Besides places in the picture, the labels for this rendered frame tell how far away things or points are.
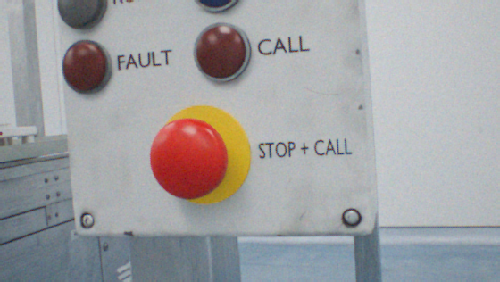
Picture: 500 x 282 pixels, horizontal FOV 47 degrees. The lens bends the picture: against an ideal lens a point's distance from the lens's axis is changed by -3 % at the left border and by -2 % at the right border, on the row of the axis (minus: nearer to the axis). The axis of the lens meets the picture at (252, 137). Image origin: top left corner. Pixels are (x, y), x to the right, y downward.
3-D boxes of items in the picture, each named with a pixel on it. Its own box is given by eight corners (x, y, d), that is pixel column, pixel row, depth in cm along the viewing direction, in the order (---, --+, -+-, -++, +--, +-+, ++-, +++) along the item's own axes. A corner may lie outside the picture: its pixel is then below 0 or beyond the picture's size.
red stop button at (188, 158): (223, 201, 28) (217, 116, 28) (146, 203, 29) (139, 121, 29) (251, 186, 32) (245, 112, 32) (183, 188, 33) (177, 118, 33)
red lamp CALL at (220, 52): (245, 76, 29) (242, 20, 29) (194, 81, 30) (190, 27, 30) (251, 77, 30) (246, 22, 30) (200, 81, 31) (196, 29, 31)
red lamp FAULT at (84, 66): (104, 89, 32) (100, 38, 32) (62, 94, 32) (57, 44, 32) (112, 89, 32) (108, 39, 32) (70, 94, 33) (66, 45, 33)
